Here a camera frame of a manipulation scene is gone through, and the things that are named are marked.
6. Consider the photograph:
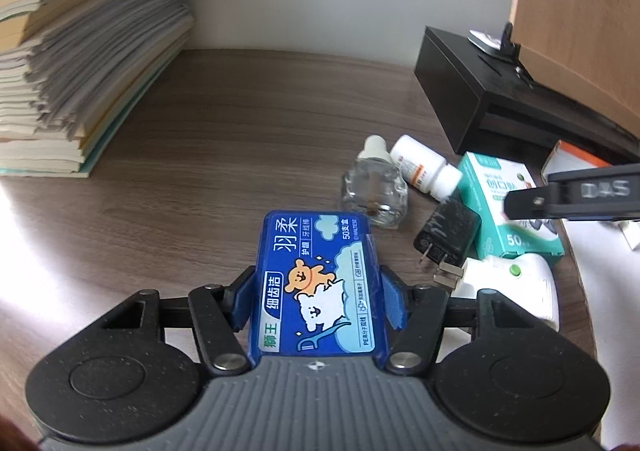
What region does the clear glass bottle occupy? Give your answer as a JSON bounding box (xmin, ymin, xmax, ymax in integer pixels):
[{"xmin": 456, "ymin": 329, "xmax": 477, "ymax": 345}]
[{"xmin": 341, "ymin": 135, "xmax": 408, "ymax": 229}]

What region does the black board holder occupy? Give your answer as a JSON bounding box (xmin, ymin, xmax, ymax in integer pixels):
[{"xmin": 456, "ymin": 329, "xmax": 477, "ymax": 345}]
[{"xmin": 467, "ymin": 21, "xmax": 536, "ymax": 82}]

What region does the black charger plug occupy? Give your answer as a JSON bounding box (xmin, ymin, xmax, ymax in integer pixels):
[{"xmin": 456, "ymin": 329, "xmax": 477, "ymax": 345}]
[{"xmin": 413, "ymin": 196, "xmax": 482, "ymax": 269}]

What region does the teal bandage box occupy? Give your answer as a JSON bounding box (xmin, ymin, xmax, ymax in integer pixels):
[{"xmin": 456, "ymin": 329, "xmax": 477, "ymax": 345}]
[{"xmin": 456, "ymin": 151, "xmax": 566, "ymax": 261}]

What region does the white medicine bottle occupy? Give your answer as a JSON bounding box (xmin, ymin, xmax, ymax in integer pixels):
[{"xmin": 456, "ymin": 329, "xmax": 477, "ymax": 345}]
[{"xmin": 389, "ymin": 134, "xmax": 463, "ymax": 199}]

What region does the white plug-in heater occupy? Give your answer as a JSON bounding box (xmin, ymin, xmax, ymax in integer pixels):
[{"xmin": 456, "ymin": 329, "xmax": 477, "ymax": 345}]
[{"xmin": 432, "ymin": 252, "xmax": 559, "ymax": 332}]

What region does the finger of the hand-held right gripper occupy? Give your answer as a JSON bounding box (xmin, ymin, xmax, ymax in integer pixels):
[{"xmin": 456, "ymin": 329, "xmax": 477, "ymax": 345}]
[{"xmin": 502, "ymin": 162, "xmax": 640, "ymax": 232}]

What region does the brown wooden board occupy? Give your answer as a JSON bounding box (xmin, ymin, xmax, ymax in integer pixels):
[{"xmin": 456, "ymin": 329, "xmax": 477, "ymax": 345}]
[{"xmin": 507, "ymin": 0, "xmax": 640, "ymax": 127}]

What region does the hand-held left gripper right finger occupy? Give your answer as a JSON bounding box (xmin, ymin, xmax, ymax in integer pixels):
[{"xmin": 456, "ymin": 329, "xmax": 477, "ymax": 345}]
[{"xmin": 380, "ymin": 266, "xmax": 538, "ymax": 376}]

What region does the blue dental floss box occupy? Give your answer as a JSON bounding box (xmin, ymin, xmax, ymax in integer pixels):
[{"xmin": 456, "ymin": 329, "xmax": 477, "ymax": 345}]
[{"xmin": 245, "ymin": 210, "xmax": 388, "ymax": 367}]

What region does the orange-edged white box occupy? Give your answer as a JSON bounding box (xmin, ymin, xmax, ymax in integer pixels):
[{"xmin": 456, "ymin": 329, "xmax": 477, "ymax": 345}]
[{"xmin": 541, "ymin": 139, "xmax": 640, "ymax": 253}]

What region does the black desk riser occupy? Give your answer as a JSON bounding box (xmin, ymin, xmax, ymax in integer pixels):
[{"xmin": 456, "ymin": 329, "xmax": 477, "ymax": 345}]
[{"xmin": 414, "ymin": 25, "xmax": 640, "ymax": 164}]

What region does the stack of books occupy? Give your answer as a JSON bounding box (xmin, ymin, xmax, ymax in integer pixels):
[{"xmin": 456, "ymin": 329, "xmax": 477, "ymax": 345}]
[{"xmin": 0, "ymin": 0, "xmax": 197, "ymax": 178}]

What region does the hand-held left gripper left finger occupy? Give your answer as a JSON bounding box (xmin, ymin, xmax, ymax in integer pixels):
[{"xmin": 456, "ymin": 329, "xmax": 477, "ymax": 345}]
[{"xmin": 102, "ymin": 267, "xmax": 258, "ymax": 377}]

